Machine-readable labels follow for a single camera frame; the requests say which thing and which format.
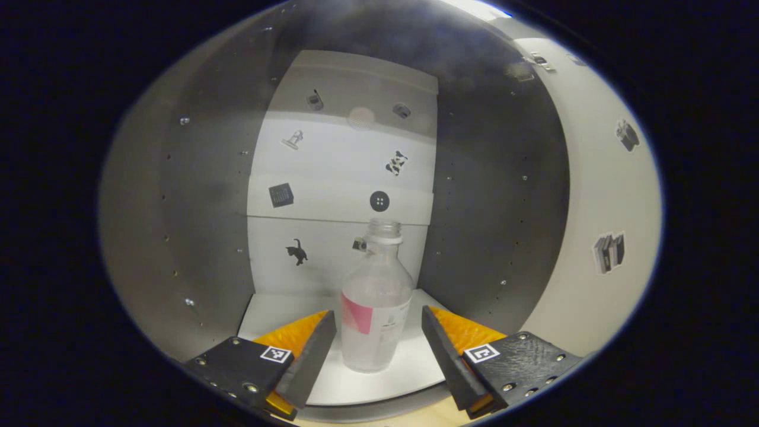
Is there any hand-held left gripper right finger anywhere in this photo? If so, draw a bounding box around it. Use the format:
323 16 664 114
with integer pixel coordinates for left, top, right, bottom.
422 306 585 419

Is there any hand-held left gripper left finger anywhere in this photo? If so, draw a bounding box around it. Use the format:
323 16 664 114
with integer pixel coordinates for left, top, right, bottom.
181 310 337 416

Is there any clear plastic bottle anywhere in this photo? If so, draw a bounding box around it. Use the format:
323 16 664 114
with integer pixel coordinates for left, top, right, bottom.
340 218 414 373

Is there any grey cabinet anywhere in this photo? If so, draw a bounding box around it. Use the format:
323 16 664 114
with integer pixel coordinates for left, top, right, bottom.
98 0 571 425

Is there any white cabinet shelf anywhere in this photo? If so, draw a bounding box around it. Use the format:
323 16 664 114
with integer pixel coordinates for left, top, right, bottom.
237 289 470 407

